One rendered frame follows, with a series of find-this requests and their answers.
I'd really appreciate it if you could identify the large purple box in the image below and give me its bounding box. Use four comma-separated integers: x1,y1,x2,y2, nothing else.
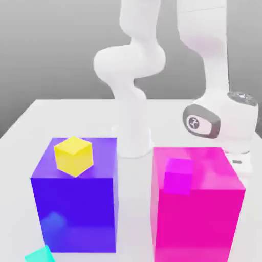
30,137,120,254

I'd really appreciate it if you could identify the small turquoise cube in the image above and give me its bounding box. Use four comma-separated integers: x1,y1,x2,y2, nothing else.
24,244,56,262

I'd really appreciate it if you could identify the large magenta box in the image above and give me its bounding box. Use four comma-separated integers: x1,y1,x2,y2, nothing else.
150,146,246,262

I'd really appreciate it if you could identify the small yellow cube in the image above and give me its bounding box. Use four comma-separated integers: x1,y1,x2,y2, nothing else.
53,136,94,178

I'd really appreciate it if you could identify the small magenta cube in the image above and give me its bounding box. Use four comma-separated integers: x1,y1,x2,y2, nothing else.
163,157,195,197

